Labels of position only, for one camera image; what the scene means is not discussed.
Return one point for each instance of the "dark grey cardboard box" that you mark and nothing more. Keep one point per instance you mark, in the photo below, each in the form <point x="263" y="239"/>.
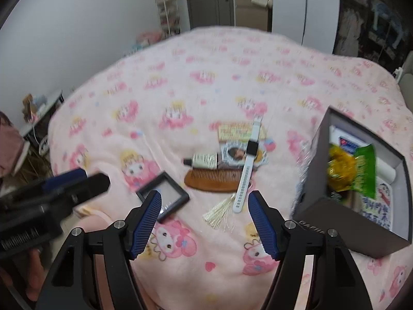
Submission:
<point x="338" y="229"/>

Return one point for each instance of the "yellow green snack bag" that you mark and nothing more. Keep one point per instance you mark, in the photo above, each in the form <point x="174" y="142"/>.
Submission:
<point x="364" y="171"/>

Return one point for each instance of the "black picture frame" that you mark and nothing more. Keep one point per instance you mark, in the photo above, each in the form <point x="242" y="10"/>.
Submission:
<point x="167" y="190"/>

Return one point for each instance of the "cartoon printed mesh pouch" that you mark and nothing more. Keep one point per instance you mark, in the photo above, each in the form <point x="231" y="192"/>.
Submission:
<point x="382" y="206"/>

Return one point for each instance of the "open closet with clothes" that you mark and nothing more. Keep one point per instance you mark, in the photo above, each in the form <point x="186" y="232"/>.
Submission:
<point x="371" y="22"/>

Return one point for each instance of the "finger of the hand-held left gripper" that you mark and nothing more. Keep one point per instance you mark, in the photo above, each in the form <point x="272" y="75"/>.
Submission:
<point x="66" y="177"/>
<point x="92" y="187"/>

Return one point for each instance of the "pink cartoon printed blanket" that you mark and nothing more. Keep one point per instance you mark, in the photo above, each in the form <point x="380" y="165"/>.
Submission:
<point x="209" y="71"/>

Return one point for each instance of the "round cartoon sticker packet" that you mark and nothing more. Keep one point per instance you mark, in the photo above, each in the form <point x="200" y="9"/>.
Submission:
<point x="232" y="153"/>

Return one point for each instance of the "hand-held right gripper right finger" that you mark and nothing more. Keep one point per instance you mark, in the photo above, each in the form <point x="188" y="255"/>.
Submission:
<point x="263" y="222"/>

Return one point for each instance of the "grey padded sofa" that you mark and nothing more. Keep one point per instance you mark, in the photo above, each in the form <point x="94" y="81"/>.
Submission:
<point x="405" y="84"/>

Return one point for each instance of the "grey door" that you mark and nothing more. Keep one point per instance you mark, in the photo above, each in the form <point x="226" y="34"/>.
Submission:
<point x="206" y="0"/>

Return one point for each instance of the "white paper roll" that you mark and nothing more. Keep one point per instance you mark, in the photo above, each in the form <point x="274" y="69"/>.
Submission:
<point x="385" y="169"/>

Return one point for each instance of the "white wardrobe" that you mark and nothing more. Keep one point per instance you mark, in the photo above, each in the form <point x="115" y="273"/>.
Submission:
<point x="306" y="6"/>

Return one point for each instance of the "pink plush toys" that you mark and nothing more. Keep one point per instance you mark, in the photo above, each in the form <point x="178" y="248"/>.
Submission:
<point x="146" y="40"/>

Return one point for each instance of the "yellow printed card pack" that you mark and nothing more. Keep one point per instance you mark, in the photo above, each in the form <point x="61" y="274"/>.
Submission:
<point x="235" y="130"/>

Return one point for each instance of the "small side table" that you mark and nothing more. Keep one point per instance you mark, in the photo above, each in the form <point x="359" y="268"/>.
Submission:
<point x="45" y="113"/>

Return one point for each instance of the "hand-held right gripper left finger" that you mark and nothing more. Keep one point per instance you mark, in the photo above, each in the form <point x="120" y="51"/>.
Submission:
<point x="146" y="226"/>

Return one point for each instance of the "white shelf rack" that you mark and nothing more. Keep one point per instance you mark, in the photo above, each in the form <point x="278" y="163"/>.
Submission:
<point x="169" y="16"/>

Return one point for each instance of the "white blue wipes pack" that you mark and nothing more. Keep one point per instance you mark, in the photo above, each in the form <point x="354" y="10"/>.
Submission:
<point x="347" y="142"/>

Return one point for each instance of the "wooden comb with tassel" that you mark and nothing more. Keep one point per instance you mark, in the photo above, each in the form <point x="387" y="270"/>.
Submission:
<point x="206" y="180"/>

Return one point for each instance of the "small cream label bottle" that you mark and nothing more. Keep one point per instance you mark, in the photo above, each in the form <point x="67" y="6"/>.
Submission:
<point x="205" y="160"/>

